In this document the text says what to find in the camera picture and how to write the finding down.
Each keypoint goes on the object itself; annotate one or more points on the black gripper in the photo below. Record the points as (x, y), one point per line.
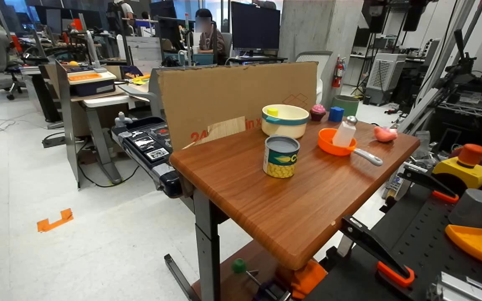
(385, 14)

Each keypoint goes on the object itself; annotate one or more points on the cream pot teal trim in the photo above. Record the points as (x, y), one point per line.
(283, 122)

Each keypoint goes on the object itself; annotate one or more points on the gray cylinder block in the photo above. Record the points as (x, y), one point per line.
(473, 206)

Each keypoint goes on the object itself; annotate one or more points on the white ventilated unit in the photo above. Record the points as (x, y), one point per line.
(385, 72)

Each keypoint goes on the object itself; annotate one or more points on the red fire extinguisher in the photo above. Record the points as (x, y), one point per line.
(336, 74)

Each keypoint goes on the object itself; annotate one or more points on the blue toy block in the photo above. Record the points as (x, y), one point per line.
(336, 114)

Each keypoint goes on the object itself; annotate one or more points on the pink cupcake toy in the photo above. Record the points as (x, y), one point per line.
(316, 111)

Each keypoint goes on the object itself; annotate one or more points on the pink plush toy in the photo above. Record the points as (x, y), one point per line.
(385, 134)

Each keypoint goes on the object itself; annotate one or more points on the white salt shaker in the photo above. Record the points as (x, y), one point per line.
(344, 132)

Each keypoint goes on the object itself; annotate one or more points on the black computer monitor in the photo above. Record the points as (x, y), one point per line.
(254, 27)

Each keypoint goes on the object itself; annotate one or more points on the orange toy frying pan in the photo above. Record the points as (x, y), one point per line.
(324, 144)

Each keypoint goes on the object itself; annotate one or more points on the brown cardboard sheet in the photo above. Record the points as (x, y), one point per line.
(234, 94)

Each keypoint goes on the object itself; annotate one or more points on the yellow emergency stop box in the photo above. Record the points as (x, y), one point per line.
(463, 168)

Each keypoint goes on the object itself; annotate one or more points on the seated person dark hair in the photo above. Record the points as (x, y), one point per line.
(209, 36)

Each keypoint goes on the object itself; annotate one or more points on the corn tin can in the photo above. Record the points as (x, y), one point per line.
(279, 158)

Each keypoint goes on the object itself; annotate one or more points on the black perforated board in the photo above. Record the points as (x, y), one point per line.
(418, 245)

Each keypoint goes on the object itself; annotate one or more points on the orange triangular plastic piece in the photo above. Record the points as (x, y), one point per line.
(475, 241)

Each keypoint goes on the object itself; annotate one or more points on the black labelled equipment rack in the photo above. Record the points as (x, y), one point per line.
(149, 148)

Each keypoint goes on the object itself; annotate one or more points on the orange clamp part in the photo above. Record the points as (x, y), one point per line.
(308, 276)

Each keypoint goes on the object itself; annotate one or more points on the small green knob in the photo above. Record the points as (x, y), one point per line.
(239, 266)

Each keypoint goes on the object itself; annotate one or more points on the gray metal table leg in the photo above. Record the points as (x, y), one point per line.
(206, 251)

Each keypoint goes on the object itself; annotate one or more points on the black desktop printer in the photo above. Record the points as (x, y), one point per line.
(87, 81)

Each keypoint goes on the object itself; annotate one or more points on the gray office desk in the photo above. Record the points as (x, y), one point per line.
(92, 111)

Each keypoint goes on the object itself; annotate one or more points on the orange floor bracket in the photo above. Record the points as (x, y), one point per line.
(53, 221)

